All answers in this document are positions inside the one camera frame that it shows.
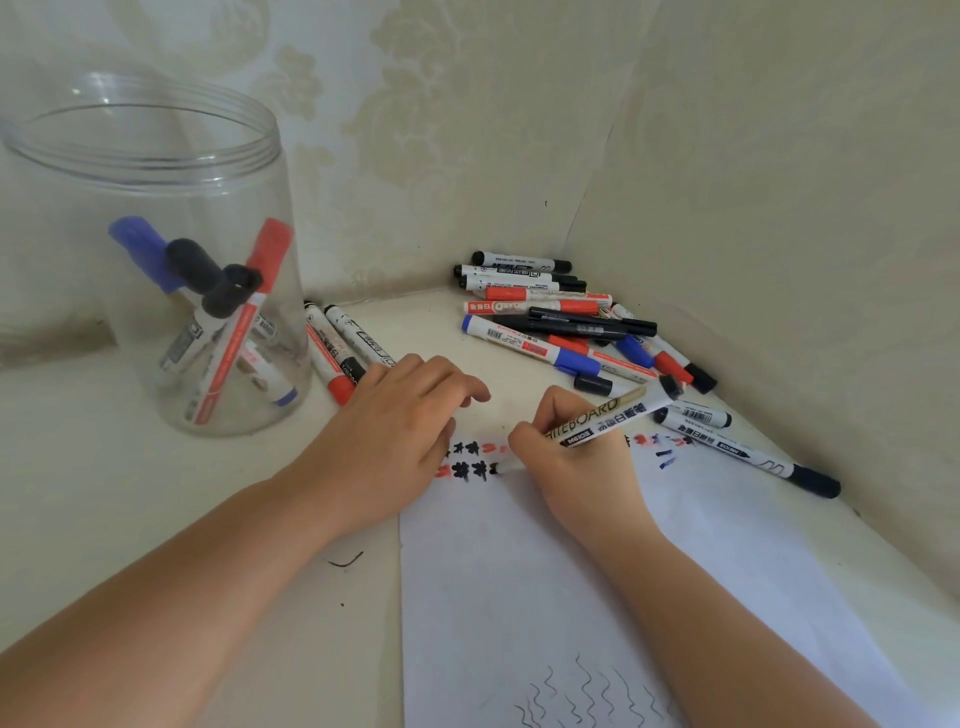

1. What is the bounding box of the transparent plastic jar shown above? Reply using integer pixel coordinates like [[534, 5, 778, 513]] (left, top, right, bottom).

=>
[[0, 72, 313, 439]]

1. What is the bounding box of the white marker chunky black cap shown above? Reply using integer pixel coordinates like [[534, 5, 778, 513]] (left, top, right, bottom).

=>
[[164, 237, 283, 346], [323, 303, 397, 370], [157, 263, 264, 376]]

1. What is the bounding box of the person's left forearm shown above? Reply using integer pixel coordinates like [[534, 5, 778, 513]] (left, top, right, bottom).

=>
[[0, 472, 339, 728]]

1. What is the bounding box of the slim red striped marker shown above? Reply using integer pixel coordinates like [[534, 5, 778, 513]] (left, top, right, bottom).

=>
[[193, 217, 295, 427]]

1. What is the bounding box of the pile of assorted markers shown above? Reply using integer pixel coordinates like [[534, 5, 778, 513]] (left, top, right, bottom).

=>
[[452, 250, 720, 399]]

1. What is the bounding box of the person's right hand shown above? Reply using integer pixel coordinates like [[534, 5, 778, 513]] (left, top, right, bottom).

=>
[[508, 386, 667, 568]]

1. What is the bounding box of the white paper sheet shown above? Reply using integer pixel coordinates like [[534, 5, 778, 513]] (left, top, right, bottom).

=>
[[398, 431, 924, 728]]

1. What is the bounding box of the red cap white barrel marker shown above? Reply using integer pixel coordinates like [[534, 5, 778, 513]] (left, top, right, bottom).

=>
[[303, 314, 356, 408]]

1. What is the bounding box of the long white black-cap marker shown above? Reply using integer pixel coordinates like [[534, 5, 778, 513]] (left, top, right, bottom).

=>
[[652, 408, 843, 500], [663, 401, 734, 430], [494, 374, 685, 475]]

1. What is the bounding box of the worn white black-ended marker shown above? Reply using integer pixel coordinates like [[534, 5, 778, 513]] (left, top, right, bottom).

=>
[[303, 301, 369, 385]]

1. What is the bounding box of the person's right forearm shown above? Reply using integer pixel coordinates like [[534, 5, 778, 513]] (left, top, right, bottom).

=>
[[603, 528, 883, 728]]

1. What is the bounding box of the blue cap gold label marker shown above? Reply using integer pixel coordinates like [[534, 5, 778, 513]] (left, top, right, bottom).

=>
[[108, 215, 300, 409]]

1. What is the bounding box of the person's left hand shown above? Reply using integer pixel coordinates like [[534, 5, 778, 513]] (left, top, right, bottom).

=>
[[281, 353, 493, 543]]

